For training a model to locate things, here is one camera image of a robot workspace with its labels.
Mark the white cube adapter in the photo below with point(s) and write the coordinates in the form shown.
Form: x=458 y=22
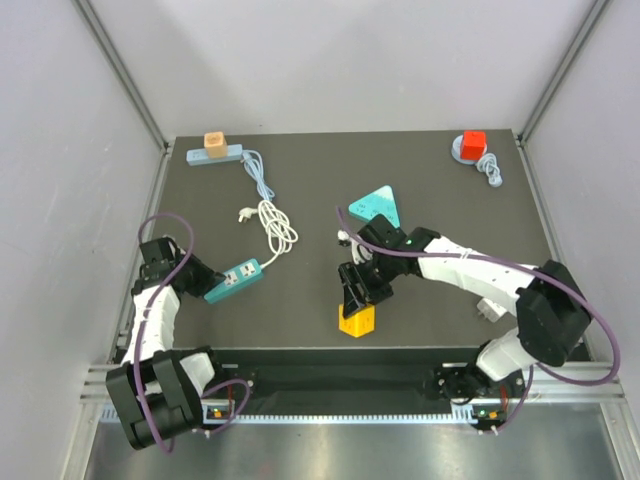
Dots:
x=490 y=310

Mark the beige orange cube adapter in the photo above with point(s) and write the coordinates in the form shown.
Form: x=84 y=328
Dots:
x=215 y=144

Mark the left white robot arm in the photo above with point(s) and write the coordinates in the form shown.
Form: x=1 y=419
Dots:
x=156 y=391

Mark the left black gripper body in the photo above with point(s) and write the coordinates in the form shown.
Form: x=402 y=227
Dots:
x=195 y=276

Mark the yellow cube adapter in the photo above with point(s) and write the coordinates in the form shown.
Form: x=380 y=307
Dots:
x=359 y=324

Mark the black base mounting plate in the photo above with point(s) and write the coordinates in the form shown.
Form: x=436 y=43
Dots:
x=434 y=372

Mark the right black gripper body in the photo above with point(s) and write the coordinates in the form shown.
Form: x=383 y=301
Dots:
x=375 y=276

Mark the slotted cable duct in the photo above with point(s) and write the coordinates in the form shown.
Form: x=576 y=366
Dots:
x=459 y=415

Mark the teal rectangular power strip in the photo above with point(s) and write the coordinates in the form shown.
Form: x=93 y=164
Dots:
x=236 y=279

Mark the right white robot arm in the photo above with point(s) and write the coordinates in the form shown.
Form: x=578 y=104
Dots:
x=544 y=301

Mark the red cube adapter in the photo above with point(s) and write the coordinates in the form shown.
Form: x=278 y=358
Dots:
x=473 y=145

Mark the teal triangular power strip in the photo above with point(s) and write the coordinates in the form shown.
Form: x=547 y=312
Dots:
x=379 y=202

